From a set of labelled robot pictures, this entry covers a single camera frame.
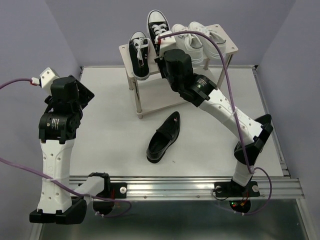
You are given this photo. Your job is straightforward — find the black canvas sneaker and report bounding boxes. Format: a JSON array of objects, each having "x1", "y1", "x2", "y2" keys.
[
  {"x1": 146, "y1": 9, "x2": 170, "y2": 57},
  {"x1": 128, "y1": 31, "x2": 150, "y2": 81}
]

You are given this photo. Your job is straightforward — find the white sneaker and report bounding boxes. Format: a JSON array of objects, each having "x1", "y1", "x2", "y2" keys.
[
  {"x1": 188, "y1": 21, "x2": 226, "y2": 60},
  {"x1": 174, "y1": 33, "x2": 204, "y2": 67}
]

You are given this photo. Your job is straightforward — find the black leather loafer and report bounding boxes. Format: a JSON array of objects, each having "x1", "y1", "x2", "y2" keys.
[
  {"x1": 255, "y1": 114, "x2": 274, "y2": 133},
  {"x1": 146, "y1": 111, "x2": 181, "y2": 164}
]

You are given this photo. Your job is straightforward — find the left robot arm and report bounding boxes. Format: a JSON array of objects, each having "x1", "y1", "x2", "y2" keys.
[{"x1": 29, "y1": 75, "x2": 111, "y2": 225}]

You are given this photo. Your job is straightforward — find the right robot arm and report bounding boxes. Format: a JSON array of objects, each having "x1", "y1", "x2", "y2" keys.
[{"x1": 156, "y1": 49, "x2": 273, "y2": 198}]

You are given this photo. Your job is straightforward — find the beige two-tier shoe shelf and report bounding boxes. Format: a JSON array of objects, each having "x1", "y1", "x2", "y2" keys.
[{"x1": 118, "y1": 23, "x2": 239, "y2": 119}]

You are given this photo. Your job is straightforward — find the white sneaker on shelf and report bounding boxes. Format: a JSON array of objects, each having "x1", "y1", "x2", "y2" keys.
[{"x1": 188, "y1": 21, "x2": 226, "y2": 60}]

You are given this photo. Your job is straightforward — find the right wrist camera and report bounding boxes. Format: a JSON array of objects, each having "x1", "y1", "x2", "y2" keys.
[{"x1": 155, "y1": 30, "x2": 177, "y2": 58}]

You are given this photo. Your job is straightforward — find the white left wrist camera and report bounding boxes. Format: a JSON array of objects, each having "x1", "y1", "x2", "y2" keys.
[{"x1": 39, "y1": 67, "x2": 60, "y2": 96}]

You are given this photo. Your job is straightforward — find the aluminium mounting rail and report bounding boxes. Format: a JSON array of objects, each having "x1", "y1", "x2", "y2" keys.
[{"x1": 67, "y1": 174, "x2": 307, "y2": 201}]

